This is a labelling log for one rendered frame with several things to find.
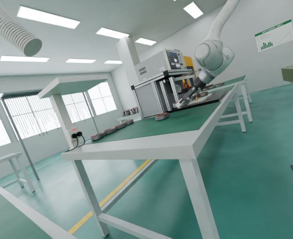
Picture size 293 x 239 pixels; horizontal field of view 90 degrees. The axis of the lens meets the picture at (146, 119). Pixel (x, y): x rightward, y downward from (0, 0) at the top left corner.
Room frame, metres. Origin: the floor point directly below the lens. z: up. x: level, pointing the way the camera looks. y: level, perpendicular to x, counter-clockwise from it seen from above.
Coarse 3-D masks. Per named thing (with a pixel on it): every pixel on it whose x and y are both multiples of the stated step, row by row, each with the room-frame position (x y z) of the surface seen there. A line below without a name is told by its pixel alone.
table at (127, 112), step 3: (132, 108) 3.41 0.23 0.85; (135, 108) 3.24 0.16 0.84; (123, 111) 3.15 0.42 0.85; (126, 111) 3.00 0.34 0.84; (129, 111) 3.05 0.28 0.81; (135, 111) 2.94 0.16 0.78; (138, 111) 2.80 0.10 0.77; (123, 114) 3.13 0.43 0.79; (129, 114) 3.00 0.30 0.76; (132, 114) 2.90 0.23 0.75; (135, 114) 2.83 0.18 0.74; (138, 114) 2.78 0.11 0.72; (120, 117) 3.24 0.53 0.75; (123, 117) 3.03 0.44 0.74; (126, 117) 2.98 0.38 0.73; (129, 117) 2.93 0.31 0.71; (117, 120) 3.17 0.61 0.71; (120, 120) 3.16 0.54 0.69; (120, 123) 3.17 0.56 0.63
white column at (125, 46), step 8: (120, 40) 5.55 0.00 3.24; (128, 40) 5.54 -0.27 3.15; (120, 48) 5.62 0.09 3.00; (128, 48) 5.42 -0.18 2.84; (120, 56) 5.69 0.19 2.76; (128, 56) 5.47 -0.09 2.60; (136, 56) 5.65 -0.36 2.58; (128, 64) 5.54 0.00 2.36; (136, 64) 5.53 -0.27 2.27; (128, 72) 5.61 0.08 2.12; (136, 72) 5.42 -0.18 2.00; (128, 80) 5.69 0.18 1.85; (136, 80) 5.47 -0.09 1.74; (136, 104) 5.70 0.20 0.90
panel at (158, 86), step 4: (160, 80) 1.44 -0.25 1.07; (180, 80) 1.83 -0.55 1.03; (156, 84) 1.37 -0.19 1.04; (168, 84) 1.56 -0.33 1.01; (180, 84) 1.80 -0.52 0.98; (156, 88) 1.37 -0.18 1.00; (160, 88) 1.41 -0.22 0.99; (168, 88) 1.54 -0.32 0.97; (160, 92) 1.39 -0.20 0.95; (168, 92) 1.51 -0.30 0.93; (160, 96) 1.37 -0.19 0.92; (168, 96) 1.50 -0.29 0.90; (172, 96) 1.56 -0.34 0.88; (160, 100) 1.37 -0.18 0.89; (164, 100) 1.41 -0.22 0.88; (172, 100) 1.54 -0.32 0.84; (164, 104) 1.39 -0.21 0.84; (172, 104) 1.52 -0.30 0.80; (164, 108) 1.38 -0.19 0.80
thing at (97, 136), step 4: (128, 120) 1.53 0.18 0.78; (132, 120) 1.47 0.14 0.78; (120, 124) 1.42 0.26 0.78; (124, 124) 1.38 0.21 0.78; (128, 124) 1.44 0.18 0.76; (112, 128) 1.28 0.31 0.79; (116, 128) 1.35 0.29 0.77; (120, 128) 1.35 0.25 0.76; (104, 132) 1.25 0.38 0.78; (108, 132) 1.24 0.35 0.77; (112, 132) 1.25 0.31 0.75; (92, 136) 1.18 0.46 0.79; (96, 136) 1.14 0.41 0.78; (100, 136) 1.15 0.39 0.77; (92, 140) 1.15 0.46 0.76
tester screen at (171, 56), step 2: (166, 52) 1.41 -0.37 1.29; (168, 54) 1.43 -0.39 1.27; (170, 54) 1.46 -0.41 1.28; (172, 54) 1.50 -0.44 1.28; (174, 54) 1.55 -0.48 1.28; (176, 54) 1.59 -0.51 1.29; (168, 56) 1.42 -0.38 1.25; (170, 56) 1.45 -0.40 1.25; (172, 56) 1.49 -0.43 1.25; (174, 56) 1.53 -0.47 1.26; (176, 56) 1.57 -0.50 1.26; (168, 58) 1.41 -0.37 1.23; (170, 58) 1.44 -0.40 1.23; (172, 58) 1.48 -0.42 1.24; (174, 58) 1.52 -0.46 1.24; (176, 58) 1.56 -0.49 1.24; (170, 60) 1.43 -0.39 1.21; (172, 60) 1.47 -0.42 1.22; (178, 60) 1.59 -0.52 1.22; (170, 62) 1.42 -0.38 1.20; (172, 62) 1.46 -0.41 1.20; (174, 62) 1.50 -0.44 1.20; (176, 62) 1.54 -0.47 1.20; (178, 62) 1.58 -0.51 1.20; (170, 64) 1.41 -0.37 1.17; (174, 64) 1.49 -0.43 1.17
